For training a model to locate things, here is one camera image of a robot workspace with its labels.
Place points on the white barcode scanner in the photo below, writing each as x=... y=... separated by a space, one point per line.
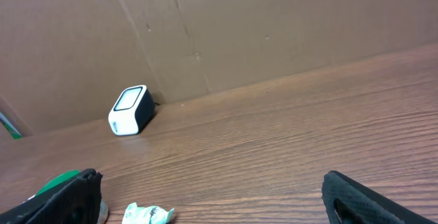
x=132 y=112

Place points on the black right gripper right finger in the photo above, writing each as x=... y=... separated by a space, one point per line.
x=349 y=202

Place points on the green white strip background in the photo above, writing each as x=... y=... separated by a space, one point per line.
x=10 y=127

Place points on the green lid jar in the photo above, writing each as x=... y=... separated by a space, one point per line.
x=104 y=210

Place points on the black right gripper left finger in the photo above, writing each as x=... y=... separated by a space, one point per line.
x=75 y=200

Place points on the teal tissue pack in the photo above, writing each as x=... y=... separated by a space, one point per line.
x=146 y=215

